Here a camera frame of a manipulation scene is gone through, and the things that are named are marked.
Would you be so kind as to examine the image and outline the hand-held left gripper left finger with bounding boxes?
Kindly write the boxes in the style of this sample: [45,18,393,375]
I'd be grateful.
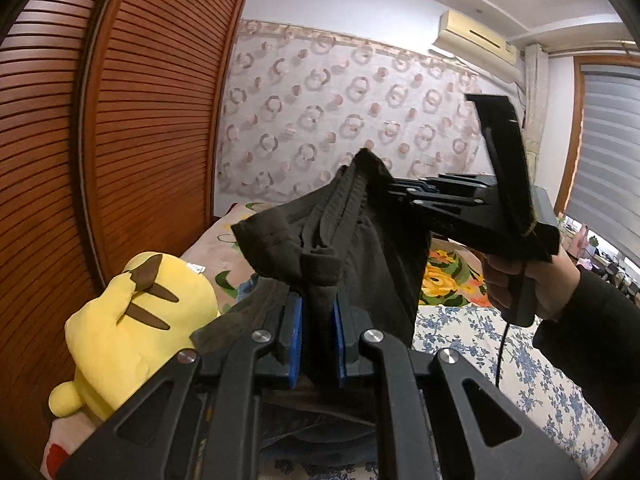
[55,294,304,480]

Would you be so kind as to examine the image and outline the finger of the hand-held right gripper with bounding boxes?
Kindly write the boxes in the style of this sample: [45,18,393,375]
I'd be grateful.
[389,173,494,199]
[387,194,494,222]

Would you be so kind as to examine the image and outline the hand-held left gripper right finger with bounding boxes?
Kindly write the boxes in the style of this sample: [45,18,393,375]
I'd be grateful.
[332,300,586,480]

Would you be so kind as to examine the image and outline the black pants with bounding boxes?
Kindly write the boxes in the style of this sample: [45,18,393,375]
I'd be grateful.
[190,149,433,396]

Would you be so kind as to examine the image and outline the person's right forearm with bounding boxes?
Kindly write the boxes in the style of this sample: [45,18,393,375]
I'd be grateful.
[532,270,640,443]

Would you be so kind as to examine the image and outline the person's right hand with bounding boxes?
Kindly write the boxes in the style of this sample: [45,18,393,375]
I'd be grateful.
[481,249,582,322]

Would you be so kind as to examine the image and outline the yellow flower print blanket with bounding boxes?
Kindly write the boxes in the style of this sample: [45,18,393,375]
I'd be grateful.
[182,202,490,311]

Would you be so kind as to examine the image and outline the lace curtain strip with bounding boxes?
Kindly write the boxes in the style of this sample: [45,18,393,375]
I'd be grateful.
[522,45,549,171]

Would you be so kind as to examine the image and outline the grey window blind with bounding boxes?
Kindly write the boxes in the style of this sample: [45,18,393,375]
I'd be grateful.
[565,65,640,266]

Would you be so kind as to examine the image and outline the circle pattern curtain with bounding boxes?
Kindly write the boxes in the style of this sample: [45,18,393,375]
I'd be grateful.
[215,19,521,206]

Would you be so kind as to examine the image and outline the yellow plush toy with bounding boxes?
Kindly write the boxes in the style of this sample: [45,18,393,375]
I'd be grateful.
[48,252,222,421]

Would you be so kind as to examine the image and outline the blue floral bedspread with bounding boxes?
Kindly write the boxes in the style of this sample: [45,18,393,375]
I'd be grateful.
[350,305,616,480]

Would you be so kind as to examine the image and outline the wooden louvered wardrobe door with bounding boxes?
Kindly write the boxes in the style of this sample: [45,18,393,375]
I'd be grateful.
[0,0,261,480]

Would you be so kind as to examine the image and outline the wall air conditioner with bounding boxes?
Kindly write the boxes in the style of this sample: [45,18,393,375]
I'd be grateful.
[430,9,521,83]

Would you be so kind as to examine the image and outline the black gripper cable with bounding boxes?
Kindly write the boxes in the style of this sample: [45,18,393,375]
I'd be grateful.
[494,321,512,392]

